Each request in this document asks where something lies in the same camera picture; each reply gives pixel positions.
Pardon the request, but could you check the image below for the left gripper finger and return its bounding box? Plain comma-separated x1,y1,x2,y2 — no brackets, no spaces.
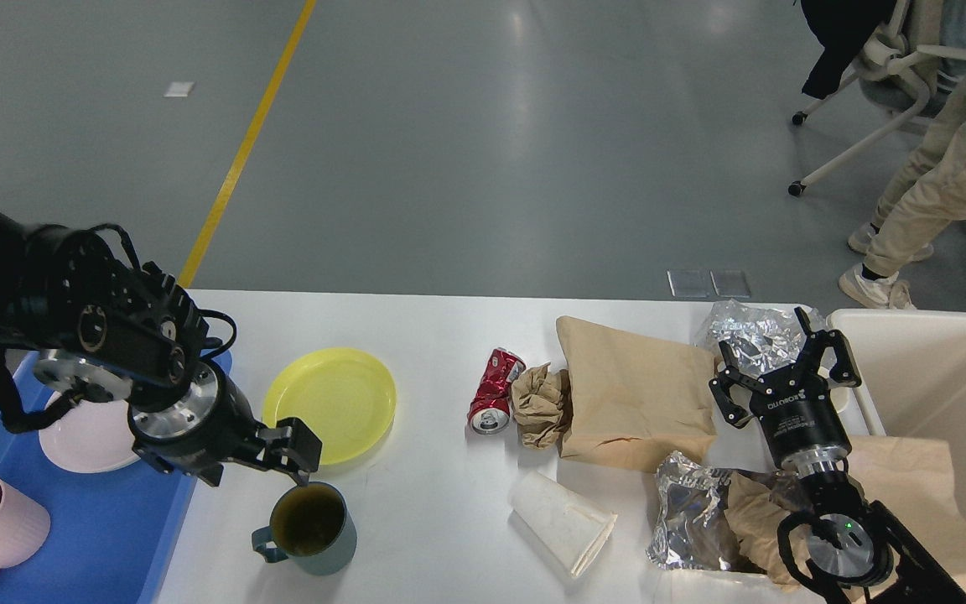
257,417,322,486
195,456,279,488

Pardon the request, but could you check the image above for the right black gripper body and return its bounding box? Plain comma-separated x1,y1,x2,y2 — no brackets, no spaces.
749,368,852,471

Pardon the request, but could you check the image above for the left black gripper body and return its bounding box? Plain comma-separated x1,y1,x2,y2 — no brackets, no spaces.
127,361,266,488

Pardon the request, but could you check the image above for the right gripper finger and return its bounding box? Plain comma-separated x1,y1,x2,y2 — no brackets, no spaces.
709,341,762,429
793,307,862,388

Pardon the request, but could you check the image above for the yellow plastic plate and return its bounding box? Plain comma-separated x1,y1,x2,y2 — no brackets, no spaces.
262,347,397,467

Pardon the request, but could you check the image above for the teal green mug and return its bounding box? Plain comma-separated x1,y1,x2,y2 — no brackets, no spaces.
252,482,357,576

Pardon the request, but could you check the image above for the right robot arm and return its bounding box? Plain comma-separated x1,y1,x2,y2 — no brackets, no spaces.
709,309,966,603

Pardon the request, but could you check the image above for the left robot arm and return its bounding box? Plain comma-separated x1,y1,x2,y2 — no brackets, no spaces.
0,211,322,487

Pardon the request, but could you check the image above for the crumpled foil near bin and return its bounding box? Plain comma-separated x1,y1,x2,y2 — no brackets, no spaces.
693,299,808,376

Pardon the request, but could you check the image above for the large brown paper bag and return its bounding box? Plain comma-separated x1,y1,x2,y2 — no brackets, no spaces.
556,316,717,473

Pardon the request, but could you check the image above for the crumpled brown paper on foil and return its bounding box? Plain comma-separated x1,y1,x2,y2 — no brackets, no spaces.
724,470,810,591

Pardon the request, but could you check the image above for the beige plastic bin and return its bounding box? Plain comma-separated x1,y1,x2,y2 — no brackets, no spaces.
828,309,966,520

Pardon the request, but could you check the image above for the blue plastic tray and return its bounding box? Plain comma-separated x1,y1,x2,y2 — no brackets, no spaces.
0,348,232,604

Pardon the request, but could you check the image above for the brown paper bag right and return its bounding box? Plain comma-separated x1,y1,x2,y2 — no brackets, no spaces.
835,435,966,601

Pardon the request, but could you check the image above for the foil sheet with paper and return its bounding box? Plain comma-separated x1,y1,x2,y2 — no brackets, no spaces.
647,451,808,574

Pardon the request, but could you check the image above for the small crumpled brown paper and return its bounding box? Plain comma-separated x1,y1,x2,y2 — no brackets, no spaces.
511,363,574,450

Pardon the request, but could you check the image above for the crushed red soda can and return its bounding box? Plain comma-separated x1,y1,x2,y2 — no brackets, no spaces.
467,348,526,435

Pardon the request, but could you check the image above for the flattened white paper cup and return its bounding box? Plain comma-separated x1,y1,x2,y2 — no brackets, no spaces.
510,471,618,580

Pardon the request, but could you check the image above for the person in khaki trousers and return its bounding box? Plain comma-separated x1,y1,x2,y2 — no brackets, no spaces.
839,76,966,310

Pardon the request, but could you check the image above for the white office chair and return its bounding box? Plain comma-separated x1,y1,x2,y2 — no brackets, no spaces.
788,1,966,196

